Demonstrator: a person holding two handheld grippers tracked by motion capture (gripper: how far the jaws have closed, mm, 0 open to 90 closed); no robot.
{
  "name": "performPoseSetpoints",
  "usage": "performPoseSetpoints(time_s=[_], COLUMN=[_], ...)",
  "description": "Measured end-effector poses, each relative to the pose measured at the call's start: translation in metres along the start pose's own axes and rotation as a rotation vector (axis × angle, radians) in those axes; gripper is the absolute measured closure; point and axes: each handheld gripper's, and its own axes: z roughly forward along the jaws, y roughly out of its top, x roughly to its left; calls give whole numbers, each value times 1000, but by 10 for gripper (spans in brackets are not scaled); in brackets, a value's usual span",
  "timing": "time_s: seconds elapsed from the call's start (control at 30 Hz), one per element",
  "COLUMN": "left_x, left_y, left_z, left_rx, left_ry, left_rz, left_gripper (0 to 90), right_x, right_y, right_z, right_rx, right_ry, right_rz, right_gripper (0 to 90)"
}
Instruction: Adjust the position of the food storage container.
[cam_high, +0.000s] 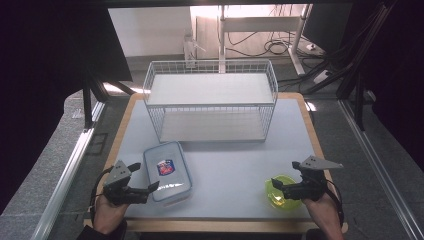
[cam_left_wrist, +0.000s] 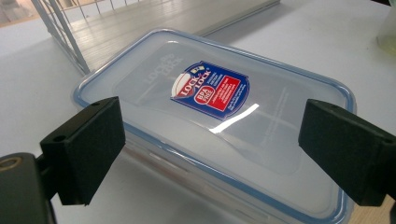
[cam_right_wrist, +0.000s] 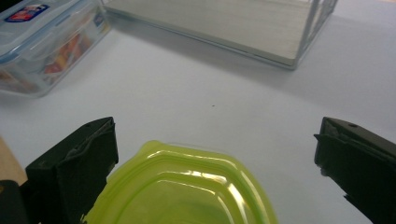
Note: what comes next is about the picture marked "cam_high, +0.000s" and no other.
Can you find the dark floor grate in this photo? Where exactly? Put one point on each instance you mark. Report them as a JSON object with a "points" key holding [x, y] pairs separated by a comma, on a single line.
{"points": [[97, 144]]}

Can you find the person's left hand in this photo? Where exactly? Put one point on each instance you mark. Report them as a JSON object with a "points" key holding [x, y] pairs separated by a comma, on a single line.
{"points": [[107, 213]]}

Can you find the dark monitor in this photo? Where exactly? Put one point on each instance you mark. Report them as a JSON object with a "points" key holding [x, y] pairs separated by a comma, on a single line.
{"points": [[326, 28]]}

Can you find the black curtain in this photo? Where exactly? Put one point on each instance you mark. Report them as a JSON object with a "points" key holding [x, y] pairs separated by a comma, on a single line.
{"points": [[400, 83], [40, 83]]}

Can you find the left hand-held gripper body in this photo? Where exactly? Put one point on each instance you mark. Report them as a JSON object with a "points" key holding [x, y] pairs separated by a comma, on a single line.
{"points": [[117, 175]]}

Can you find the white desk frame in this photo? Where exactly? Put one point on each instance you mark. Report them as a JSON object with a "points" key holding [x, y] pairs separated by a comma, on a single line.
{"points": [[258, 24]]}

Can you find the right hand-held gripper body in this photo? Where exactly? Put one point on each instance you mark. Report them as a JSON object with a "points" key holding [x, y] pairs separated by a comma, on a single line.
{"points": [[315, 186]]}

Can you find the aluminium rail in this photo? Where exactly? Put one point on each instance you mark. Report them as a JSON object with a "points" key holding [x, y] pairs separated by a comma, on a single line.
{"points": [[63, 186], [383, 180]]}

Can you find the person's right hand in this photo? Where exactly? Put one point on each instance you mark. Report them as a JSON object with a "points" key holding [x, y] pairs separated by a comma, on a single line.
{"points": [[320, 208]]}

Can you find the clear round container green lid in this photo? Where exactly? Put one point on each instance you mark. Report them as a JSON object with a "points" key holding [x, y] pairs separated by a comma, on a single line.
{"points": [[277, 200]]}

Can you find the black metal stand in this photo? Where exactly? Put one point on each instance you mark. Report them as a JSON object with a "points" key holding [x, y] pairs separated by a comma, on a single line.
{"points": [[87, 100], [360, 83]]}

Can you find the white power strip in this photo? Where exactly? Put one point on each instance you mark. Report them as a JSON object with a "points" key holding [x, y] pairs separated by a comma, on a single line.
{"points": [[321, 76]]}

